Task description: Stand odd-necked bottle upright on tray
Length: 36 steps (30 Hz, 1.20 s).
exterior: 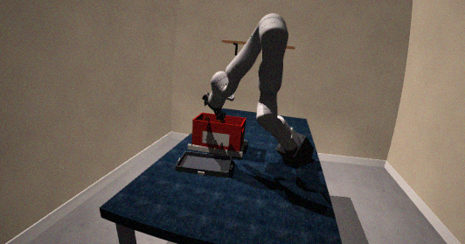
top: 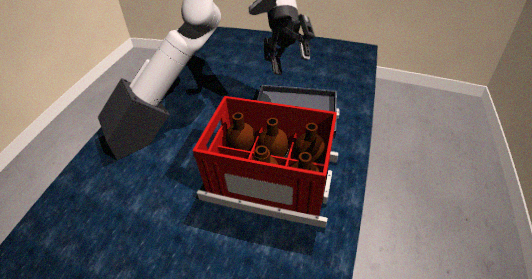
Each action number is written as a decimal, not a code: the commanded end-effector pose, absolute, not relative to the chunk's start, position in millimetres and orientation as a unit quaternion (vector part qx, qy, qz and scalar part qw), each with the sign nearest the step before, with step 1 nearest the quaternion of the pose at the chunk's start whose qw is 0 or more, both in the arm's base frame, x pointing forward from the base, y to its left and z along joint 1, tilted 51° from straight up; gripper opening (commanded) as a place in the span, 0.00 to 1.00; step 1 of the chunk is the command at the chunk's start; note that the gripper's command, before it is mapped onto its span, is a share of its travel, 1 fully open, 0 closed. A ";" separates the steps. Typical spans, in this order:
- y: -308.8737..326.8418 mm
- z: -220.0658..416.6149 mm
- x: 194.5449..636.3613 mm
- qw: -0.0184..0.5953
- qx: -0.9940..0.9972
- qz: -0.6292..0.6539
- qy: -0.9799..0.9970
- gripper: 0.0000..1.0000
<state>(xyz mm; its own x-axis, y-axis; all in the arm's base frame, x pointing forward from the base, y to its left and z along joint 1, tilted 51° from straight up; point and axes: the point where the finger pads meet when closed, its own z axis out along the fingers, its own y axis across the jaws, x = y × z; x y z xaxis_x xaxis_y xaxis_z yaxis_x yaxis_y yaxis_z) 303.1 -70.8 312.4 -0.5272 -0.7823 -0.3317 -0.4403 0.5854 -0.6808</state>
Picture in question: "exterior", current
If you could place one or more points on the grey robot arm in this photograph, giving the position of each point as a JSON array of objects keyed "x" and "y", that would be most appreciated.
[{"x": 272, "y": 41}]

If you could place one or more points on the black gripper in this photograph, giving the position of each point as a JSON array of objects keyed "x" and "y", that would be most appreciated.
[{"x": 217, "y": 111}]

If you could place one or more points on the red crate with dividers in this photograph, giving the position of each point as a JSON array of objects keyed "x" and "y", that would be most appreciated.
[{"x": 213, "y": 134}]

